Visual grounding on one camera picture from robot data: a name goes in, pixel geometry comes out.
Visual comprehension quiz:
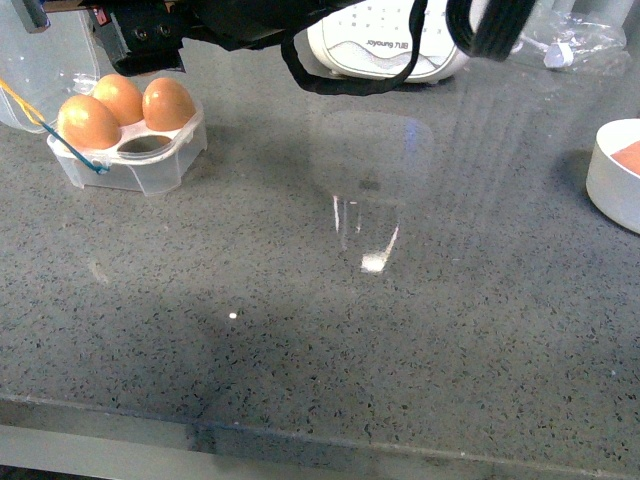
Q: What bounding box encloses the black cable loop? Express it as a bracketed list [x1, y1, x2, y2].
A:
[280, 0, 429, 96]

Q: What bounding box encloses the brown egg box back-right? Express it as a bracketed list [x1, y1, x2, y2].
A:
[142, 77, 196, 132]

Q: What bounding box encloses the clear plastic bag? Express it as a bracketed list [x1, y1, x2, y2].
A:
[508, 1, 635, 76]

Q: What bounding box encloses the white bowl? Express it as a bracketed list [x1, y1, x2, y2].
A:
[586, 118, 639, 233]

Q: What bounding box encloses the brown egg box front-left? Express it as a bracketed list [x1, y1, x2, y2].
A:
[57, 95, 121, 151]

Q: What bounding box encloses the black cable bundle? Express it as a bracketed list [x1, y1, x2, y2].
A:
[445, 0, 537, 62]

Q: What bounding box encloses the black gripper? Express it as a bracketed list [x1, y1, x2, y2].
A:
[86, 0, 353, 76]

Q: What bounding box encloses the yellow blue rubber band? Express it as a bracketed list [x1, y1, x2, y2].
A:
[1, 79, 110, 175]

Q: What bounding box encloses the white soymilk maker appliance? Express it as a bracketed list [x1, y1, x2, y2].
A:
[307, 0, 469, 84]

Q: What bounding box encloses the brown egg bowl front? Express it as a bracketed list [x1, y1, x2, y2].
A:
[611, 141, 640, 175]

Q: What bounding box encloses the clear plastic egg box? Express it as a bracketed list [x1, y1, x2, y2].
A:
[1, 1, 207, 195]

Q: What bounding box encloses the brown egg box back-left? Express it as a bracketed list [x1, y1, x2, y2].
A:
[92, 74, 144, 126]

